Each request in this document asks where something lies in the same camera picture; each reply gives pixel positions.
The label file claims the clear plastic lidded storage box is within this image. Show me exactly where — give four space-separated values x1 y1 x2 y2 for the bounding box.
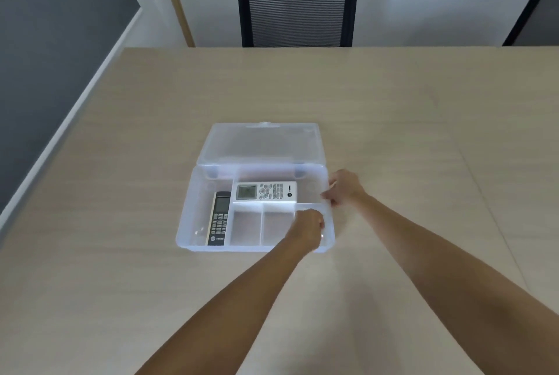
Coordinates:
175 121 337 255

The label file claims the person's right hand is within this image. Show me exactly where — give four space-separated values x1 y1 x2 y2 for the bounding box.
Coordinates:
321 169 370 208

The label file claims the person's right forearm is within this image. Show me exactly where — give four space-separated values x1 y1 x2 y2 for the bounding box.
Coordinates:
356 193 559 375

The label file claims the black mesh office chair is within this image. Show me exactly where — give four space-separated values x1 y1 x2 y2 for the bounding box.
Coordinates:
502 0 559 47
235 0 361 48

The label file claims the person's left hand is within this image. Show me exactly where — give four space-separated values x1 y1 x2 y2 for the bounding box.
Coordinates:
285 208 326 253

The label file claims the white remote control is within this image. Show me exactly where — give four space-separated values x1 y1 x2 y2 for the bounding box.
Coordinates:
236 181 298 204

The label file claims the clear plastic divider tray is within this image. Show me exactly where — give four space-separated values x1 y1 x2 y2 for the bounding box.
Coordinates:
230 202 333 254

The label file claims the person's left forearm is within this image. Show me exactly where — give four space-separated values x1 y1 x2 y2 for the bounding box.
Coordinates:
134 237 313 375

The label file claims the black remote control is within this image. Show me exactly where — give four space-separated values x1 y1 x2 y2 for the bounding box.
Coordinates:
206 191 232 247

